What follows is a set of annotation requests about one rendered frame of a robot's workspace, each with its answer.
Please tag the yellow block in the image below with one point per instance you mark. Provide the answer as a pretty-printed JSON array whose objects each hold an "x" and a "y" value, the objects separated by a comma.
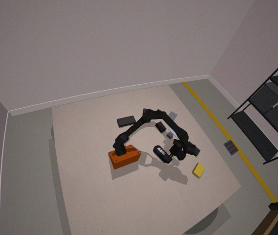
[{"x": 198, "y": 170}]

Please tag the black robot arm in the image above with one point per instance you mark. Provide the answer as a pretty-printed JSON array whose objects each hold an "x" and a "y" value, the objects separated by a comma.
[{"x": 180, "y": 144}]

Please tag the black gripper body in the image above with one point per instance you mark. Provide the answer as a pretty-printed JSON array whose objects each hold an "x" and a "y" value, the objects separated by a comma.
[{"x": 168, "y": 158}]

